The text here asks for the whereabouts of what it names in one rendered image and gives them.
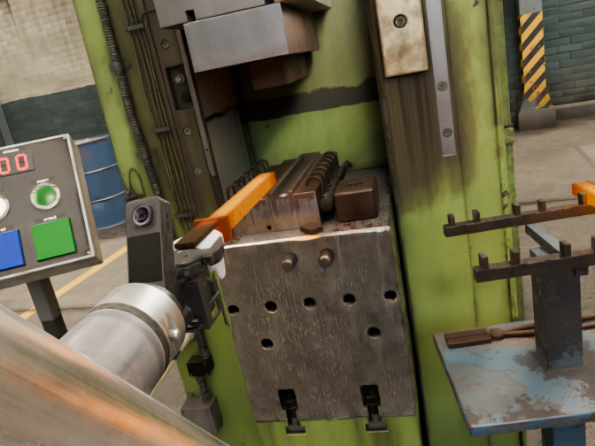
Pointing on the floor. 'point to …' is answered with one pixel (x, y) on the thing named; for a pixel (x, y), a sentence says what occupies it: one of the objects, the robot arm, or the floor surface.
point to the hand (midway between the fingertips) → (206, 232)
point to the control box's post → (47, 307)
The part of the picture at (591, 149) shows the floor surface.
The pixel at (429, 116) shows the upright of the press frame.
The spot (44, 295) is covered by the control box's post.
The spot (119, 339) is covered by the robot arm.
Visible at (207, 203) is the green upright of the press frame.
